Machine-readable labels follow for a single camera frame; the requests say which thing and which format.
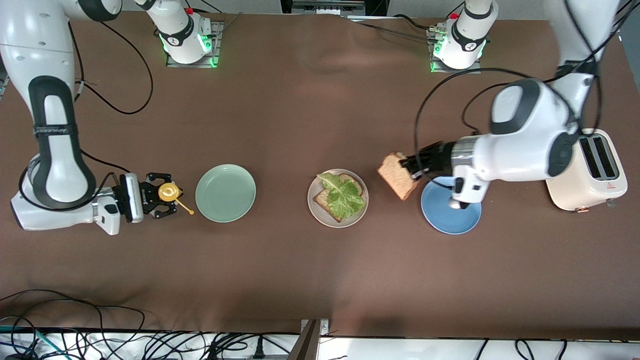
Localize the black electronics box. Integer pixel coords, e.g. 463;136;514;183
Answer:
280;0;391;18

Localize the blue plate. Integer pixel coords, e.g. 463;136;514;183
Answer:
420;174;483;236

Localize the grey metal bracket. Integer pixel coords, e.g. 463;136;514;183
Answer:
299;318;331;360

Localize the cream white toaster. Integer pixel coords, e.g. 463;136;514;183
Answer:
545;128;629;213

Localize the beige plate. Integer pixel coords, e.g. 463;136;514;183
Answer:
306;168;370;229

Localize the aluminium frame profile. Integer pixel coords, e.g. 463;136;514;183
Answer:
612;0;640;36

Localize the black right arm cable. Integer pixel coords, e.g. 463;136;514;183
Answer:
67;20;154;116

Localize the teal floor cable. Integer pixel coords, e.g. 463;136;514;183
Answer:
0;325;56;358

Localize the mint green plate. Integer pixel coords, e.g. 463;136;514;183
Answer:
194;163;257;224

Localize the green lettuce leaf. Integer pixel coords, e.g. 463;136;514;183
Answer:
316;172;366;221

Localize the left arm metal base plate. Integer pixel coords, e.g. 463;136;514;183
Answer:
429;25;483;75

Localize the yellow mustard squeeze bottle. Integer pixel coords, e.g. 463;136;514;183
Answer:
157;182;196;216

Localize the black braided cable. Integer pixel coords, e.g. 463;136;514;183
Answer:
357;21;436;42

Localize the brown bread slice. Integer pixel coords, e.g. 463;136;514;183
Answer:
376;152;422;202
313;173;364;223

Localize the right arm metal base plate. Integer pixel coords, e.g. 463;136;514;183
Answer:
166;21;222;68

